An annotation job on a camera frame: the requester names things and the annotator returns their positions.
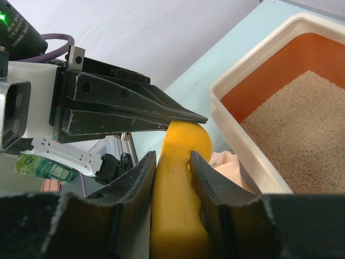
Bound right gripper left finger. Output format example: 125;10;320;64
1;151;156;258

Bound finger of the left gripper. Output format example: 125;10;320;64
49;58;207;144

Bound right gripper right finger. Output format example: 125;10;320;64
190;152;344;258

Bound yellow plastic scoop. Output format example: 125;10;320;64
150;121;212;258

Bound pink cat litter bag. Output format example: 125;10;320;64
209;151;259;194

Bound white orange litter box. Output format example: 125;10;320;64
209;13;344;194

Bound green white packet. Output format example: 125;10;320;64
14;153;79;183

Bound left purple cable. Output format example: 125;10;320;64
34;33;76;63

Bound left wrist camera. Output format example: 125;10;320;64
1;61;59;151

